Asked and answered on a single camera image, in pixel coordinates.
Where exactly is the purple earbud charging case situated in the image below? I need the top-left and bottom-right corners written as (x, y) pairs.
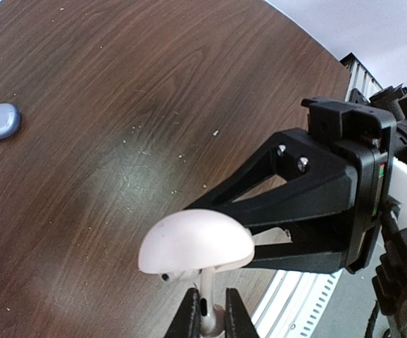
top-left (0, 103), bottom-right (22, 140)

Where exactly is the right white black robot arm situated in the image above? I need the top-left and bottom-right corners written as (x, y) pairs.
top-left (191, 87), bottom-right (407, 337)

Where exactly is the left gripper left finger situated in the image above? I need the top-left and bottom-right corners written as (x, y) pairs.
top-left (164, 287), bottom-right (201, 338)

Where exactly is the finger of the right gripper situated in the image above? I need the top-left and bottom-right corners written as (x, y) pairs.
top-left (188, 128), bottom-right (358, 225)
top-left (246, 218), bottom-right (350, 273)

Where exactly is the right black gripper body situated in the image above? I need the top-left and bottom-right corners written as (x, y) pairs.
top-left (301, 97), bottom-right (396, 274)

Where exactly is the pink round charging case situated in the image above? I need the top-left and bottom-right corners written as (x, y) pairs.
top-left (138, 209), bottom-right (255, 282)

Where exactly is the cream earbud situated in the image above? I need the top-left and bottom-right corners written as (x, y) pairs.
top-left (199, 268), bottom-right (225, 337)

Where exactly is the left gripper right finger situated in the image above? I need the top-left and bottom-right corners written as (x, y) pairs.
top-left (225, 288), bottom-right (258, 338)

